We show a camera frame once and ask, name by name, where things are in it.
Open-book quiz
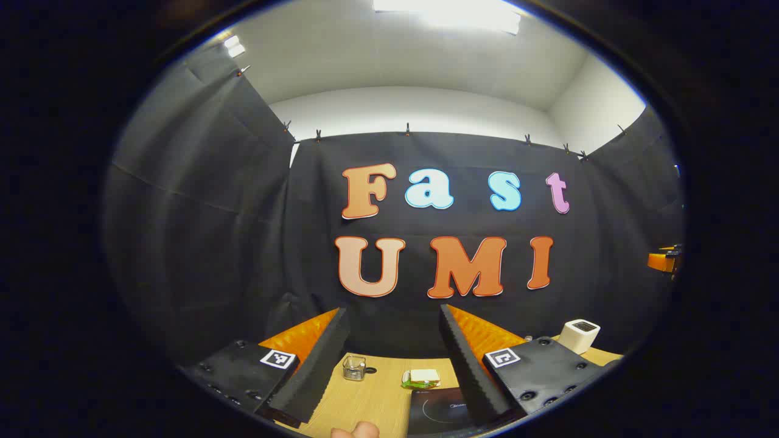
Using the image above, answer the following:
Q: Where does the row of cloth clips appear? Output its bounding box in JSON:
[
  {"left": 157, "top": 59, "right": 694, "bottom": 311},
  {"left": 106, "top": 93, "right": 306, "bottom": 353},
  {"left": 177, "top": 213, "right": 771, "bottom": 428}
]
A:
[{"left": 236, "top": 66, "right": 627, "bottom": 162}]

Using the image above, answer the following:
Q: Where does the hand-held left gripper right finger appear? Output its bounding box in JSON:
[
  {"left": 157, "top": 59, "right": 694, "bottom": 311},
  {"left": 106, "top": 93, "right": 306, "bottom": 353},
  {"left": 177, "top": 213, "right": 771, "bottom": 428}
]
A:
[{"left": 439, "top": 303, "right": 623, "bottom": 428}]

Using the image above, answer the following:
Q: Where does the black induction cooktop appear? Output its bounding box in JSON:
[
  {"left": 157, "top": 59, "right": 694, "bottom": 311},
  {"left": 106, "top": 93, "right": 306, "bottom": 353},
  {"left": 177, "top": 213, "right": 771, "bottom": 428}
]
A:
[{"left": 407, "top": 388, "right": 487, "bottom": 436}]

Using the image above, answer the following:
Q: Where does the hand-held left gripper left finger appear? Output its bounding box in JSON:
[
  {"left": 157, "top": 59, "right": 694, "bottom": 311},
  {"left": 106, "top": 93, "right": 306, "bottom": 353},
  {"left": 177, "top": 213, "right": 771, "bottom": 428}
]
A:
[{"left": 176, "top": 307, "right": 352, "bottom": 429}]

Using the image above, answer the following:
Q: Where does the white toaster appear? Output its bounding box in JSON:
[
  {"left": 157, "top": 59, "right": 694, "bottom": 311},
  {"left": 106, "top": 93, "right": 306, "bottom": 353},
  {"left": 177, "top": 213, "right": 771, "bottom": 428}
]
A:
[{"left": 558, "top": 319, "right": 601, "bottom": 355}]

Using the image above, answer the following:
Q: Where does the sandwich with lettuce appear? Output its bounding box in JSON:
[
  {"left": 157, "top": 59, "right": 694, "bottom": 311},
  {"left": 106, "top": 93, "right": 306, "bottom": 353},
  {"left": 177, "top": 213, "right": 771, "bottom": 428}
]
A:
[{"left": 402, "top": 369, "right": 442, "bottom": 390}]

